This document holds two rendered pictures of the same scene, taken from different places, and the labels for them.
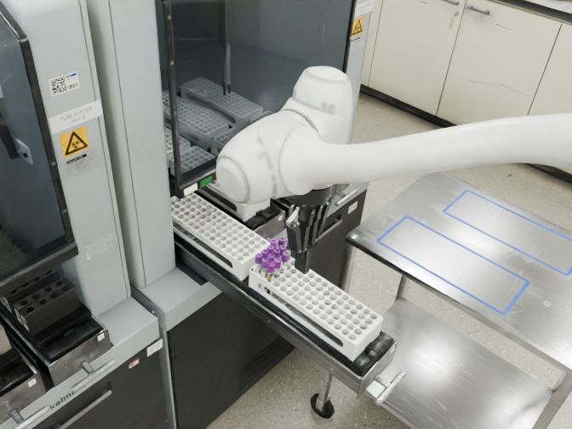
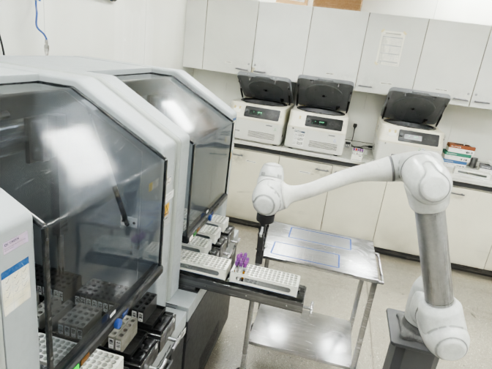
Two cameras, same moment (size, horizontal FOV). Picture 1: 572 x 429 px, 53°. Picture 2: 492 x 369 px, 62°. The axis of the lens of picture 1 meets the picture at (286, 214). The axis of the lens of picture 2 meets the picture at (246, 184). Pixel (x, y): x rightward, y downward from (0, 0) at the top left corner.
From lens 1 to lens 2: 0.92 m
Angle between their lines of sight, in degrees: 31
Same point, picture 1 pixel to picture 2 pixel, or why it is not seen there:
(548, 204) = not seen: hidden behind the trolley
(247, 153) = (270, 192)
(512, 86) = not seen: hidden behind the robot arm
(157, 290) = (176, 300)
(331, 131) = not seen: hidden behind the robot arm
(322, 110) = (277, 178)
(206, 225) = (195, 259)
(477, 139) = (345, 175)
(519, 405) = (340, 331)
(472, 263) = (314, 252)
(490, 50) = (246, 174)
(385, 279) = (237, 304)
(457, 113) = (233, 211)
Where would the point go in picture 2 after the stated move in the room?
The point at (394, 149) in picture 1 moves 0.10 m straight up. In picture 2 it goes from (321, 182) to (326, 156)
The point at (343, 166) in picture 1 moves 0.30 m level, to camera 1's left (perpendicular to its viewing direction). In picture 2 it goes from (306, 191) to (230, 195)
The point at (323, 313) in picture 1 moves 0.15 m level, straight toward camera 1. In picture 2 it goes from (275, 280) to (290, 300)
